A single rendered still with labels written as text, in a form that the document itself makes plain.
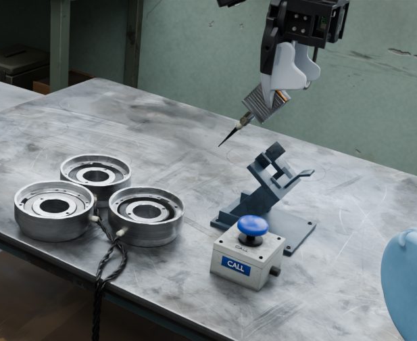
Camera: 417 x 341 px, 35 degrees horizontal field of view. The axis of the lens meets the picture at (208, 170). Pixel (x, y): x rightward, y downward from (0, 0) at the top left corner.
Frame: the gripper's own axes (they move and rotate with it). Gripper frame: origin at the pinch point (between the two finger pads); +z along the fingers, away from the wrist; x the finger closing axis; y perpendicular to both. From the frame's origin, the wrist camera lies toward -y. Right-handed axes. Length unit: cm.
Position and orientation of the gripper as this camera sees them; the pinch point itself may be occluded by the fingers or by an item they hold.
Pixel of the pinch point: (270, 94)
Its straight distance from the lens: 90.1
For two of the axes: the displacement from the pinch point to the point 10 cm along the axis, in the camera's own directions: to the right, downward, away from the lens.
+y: 8.7, 3.0, -3.9
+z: -1.2, 8.9, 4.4
